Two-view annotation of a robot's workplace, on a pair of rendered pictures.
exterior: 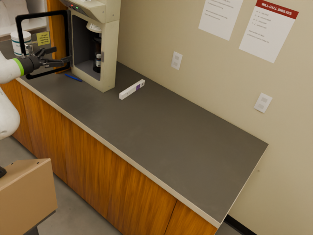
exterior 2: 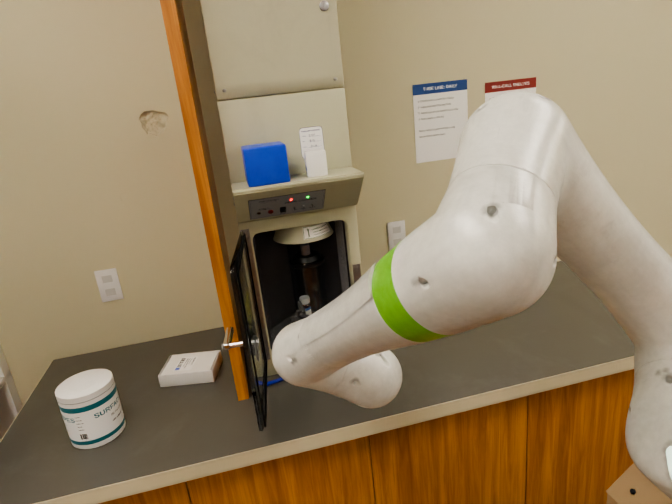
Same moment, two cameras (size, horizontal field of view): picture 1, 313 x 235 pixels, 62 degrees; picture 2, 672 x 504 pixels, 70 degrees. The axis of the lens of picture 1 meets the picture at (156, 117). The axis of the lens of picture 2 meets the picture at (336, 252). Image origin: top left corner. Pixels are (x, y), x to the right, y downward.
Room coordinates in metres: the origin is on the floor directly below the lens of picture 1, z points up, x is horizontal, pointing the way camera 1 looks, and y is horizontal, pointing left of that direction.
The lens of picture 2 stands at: (0.48, 1.29, 1.70)
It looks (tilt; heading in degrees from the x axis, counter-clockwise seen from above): 18 degrees down; 319
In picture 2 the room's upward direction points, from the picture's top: 6 degrees counter-clockwise
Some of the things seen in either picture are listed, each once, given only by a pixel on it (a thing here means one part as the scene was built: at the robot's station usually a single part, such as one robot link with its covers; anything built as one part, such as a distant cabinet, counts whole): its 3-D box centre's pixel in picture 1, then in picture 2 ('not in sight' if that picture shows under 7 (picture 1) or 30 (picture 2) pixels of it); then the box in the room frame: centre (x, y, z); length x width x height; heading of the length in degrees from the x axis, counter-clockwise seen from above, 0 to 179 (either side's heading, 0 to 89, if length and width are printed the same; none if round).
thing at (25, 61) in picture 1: (23, 64); not in sight; (1.11, 0.72, 1.23); 0.09 x 0.06 x 0.12; 60
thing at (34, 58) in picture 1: (37, 61); not in sight; (1.18, 0.68, 1.22); 0.09 x 0.08 x 0.07; 150
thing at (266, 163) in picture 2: not in sight; (265, 163); (1.48, 0.61, 1.56); 0.10 x 0.10 x 0.09; 60
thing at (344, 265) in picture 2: (100, 44); (300, 272); (1.60, 0.46, 1.19); 0.26 x 0.24 x 0.35; 60
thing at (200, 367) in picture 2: not in sight; (191, 368); (1.77, 0.79, 0.96); 0.16 x 0.12 x 0.04; 48
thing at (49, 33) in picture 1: (46, 45); (251, 325); (1.43, 0.75, 1.19); 0.30 x 0.01 x 0.40; 143
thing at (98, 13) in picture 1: (78, 6); (298, 197); (1.44, 0.55, 1.46); 0.32 x 0.11 x 0.10; 60
